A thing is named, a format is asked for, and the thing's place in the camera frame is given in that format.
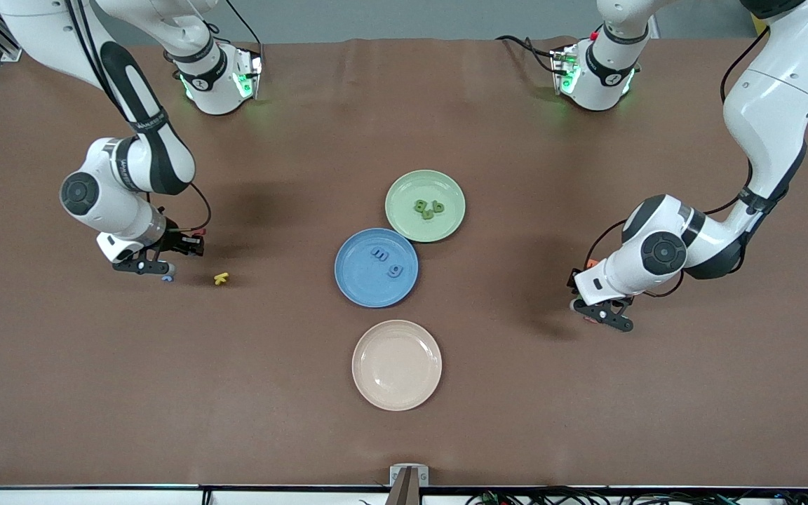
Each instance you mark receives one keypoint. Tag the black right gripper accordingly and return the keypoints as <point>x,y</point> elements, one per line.
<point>178,241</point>

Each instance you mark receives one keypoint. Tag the grey metal bracket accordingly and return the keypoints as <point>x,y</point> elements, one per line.
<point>395,477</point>

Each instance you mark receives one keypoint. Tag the blue plate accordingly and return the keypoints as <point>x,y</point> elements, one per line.
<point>355,256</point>

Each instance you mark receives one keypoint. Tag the dark camera pole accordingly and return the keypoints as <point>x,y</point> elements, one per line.
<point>404,494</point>

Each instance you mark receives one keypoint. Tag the cream plate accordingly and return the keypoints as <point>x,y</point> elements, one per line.
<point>397,365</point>

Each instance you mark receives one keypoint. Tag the green plate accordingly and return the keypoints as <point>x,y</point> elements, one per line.
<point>411,189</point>

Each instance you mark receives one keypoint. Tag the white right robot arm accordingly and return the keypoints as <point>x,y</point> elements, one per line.
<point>106,210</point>

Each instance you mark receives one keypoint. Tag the blue numeral 6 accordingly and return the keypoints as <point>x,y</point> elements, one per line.
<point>395,271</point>

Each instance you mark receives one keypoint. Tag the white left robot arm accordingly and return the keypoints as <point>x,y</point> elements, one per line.
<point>769,105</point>

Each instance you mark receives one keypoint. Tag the yellow letter K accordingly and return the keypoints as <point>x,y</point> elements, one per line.
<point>221,278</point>

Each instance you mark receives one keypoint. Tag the blue letter m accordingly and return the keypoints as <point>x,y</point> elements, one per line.
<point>380,254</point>

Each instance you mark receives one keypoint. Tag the brown table mat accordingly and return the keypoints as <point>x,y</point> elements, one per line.
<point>271,421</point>

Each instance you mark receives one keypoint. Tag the white table edge rail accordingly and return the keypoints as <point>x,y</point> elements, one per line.
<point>95,498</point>

